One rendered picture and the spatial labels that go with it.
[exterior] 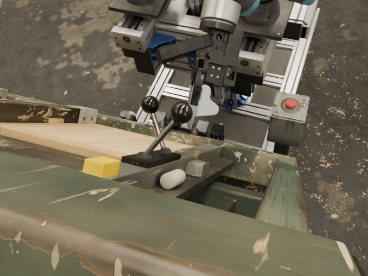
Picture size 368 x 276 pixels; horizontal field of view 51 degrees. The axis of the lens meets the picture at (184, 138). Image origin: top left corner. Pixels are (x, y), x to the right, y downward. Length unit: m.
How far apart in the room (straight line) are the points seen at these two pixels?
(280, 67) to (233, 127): 0.53
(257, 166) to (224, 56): 0.63
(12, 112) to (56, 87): 1.86
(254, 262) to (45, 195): 0.10
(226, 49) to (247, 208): 0.43
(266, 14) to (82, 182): 1.32
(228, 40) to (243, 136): 1.44
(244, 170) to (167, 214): 1.15
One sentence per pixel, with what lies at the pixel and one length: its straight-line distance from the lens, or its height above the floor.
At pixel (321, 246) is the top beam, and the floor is 1.87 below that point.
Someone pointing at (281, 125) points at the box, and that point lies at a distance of 1.42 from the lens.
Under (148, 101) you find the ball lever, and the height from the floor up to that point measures 1.45.
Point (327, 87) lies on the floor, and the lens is 2.72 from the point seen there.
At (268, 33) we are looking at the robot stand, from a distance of 1.49.
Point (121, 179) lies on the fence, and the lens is 0.55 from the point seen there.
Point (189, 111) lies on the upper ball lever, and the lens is 0.65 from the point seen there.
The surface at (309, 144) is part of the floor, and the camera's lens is 2.44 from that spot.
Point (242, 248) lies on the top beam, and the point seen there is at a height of 1.90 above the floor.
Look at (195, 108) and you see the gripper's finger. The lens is 0.75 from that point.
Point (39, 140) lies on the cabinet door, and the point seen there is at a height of 1.35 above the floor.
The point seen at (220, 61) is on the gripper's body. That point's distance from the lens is 0.76.
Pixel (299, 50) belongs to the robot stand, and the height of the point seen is 0.23.
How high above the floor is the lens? 2.06
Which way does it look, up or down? 57 degrees down
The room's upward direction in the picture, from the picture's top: 11 degrees counter-clockwise
